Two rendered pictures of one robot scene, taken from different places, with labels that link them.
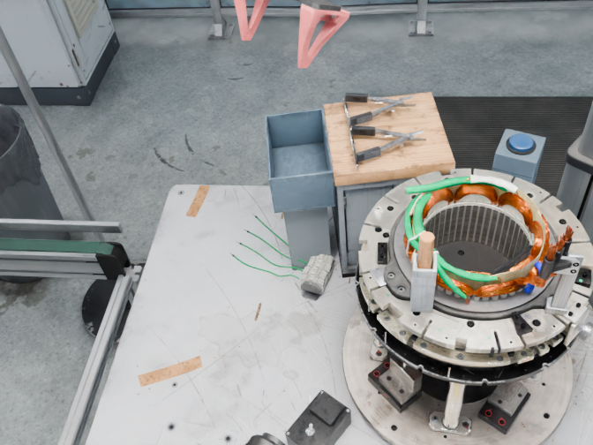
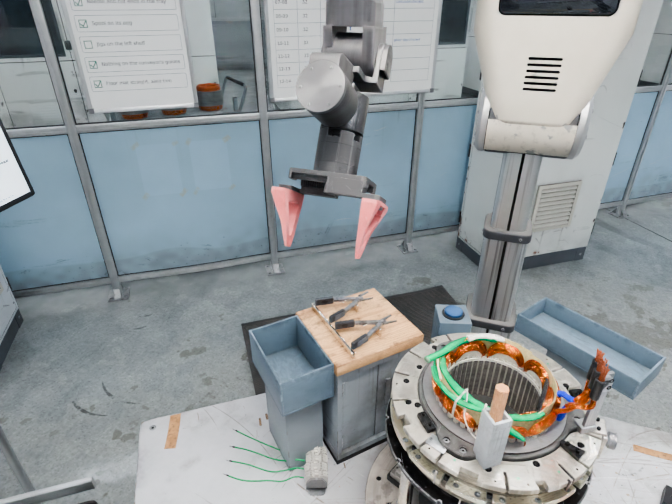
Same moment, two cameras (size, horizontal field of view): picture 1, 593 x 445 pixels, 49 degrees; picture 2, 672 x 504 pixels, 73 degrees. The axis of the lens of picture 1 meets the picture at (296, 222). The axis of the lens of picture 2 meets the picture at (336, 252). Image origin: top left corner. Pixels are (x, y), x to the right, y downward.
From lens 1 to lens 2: 0.37 m
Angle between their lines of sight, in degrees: 30
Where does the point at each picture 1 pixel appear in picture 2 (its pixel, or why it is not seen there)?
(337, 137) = (321, 335)
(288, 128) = (269, 338)
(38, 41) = not seen: outside the picture
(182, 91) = (92, 346)
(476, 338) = (550, 475)
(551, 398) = not seen: outside the picture
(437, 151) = (405, 329)
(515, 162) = (456, 327)
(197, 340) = not seen: outside the picture
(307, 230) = (304, 427)
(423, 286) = (499, 439)
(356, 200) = (350, 386)
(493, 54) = (329, 278)
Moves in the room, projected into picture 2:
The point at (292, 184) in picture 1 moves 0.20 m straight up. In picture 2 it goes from (300, 383) to (295, 292)
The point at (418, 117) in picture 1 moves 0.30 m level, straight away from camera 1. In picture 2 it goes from (376, 307) to (340, 244)
